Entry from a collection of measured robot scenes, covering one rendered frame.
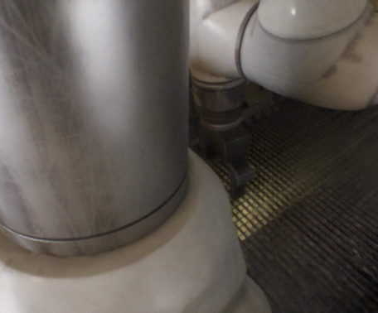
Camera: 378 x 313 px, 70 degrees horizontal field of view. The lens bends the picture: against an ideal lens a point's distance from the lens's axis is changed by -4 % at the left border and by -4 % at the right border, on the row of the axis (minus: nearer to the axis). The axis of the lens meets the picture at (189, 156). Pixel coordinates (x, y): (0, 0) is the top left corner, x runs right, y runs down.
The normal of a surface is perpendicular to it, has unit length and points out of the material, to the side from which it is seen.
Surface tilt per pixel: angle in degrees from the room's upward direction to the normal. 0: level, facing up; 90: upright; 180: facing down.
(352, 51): 55
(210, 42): 89
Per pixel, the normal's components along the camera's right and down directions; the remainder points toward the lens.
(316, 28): -0.36, 0.17
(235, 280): 0.88, -0.02
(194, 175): 0.01, -0.81
